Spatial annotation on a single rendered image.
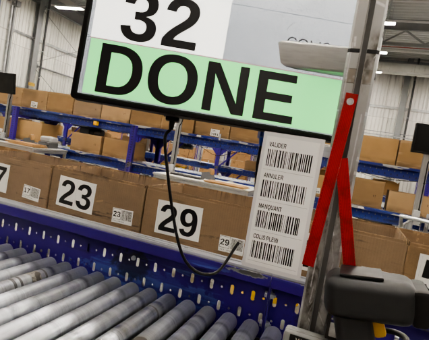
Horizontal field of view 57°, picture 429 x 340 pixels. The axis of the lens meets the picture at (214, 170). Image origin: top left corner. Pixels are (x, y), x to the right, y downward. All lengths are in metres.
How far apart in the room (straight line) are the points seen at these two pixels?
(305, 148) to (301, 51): 0.19
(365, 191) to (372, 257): 4.27
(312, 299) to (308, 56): 0.37
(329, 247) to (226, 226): 0.68
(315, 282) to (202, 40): 0.41
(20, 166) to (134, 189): 0.50
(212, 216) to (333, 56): 0.71
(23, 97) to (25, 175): 6.58
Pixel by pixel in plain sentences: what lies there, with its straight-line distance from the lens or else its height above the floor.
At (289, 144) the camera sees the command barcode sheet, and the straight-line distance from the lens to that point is 0.56.
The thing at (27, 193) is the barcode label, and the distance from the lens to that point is 1.62.
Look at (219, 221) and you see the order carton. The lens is 1.23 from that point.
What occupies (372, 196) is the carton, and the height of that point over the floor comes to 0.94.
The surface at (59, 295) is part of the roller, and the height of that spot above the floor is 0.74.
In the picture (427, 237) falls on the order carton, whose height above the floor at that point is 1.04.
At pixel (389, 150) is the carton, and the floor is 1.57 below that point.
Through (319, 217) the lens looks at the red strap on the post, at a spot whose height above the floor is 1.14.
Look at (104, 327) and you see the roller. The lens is 1.06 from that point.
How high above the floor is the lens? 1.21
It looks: 3 degrees down
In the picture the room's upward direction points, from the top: 10 degrees clockwise
